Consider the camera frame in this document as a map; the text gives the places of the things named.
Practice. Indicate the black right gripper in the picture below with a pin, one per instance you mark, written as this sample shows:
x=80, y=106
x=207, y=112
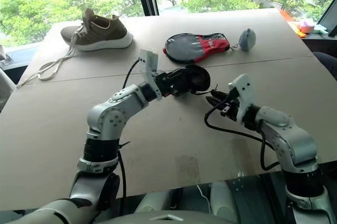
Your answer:
x=231, y=108

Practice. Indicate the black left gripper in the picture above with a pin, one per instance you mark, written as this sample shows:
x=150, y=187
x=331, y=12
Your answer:
x=167, y=83

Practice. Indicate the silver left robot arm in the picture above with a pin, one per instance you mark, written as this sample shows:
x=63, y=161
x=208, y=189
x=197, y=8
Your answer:
x=105, y=118

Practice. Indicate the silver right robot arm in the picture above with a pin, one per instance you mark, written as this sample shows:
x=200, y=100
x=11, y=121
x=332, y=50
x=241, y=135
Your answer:
x=295, y=142

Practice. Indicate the small grey round pouch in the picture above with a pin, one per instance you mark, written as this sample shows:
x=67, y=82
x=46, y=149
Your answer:
x=247, y=39

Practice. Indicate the black red paddle case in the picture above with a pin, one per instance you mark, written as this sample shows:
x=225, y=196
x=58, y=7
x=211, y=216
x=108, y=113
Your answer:
x=184, y=47

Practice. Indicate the brown sneaker with white sole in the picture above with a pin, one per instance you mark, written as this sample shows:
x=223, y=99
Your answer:
x=100, y=34

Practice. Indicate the white rounded robot leg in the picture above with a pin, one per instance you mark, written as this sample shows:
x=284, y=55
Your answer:
x=222, y=200
x=152, y=201

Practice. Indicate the orange cloth item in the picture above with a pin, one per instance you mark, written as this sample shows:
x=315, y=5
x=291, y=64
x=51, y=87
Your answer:
x=302, y=33

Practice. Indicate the dark rounded chair back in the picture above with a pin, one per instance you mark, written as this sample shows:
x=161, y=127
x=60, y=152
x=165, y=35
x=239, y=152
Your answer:
x=327, y=63

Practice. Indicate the light teal box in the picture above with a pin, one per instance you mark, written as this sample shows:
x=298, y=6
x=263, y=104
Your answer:
x=321, y=29

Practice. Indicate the grey robot torso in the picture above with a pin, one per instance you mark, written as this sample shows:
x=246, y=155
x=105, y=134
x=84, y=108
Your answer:
x=168, y=217

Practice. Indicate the dark monitor panel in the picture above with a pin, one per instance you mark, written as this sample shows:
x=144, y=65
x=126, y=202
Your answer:
x=329, y=21

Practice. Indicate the white chair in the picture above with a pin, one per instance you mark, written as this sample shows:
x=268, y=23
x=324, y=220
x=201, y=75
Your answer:
x=5, y=89

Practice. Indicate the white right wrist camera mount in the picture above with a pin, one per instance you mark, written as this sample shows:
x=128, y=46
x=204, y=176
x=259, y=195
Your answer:
x=246, y=95

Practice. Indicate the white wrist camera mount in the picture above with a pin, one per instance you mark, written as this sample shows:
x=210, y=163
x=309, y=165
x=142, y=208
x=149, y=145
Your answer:
x=150, y=76
x=246, y=95

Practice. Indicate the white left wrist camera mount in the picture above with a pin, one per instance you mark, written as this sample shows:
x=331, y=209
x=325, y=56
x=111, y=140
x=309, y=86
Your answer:
x=150, y=76

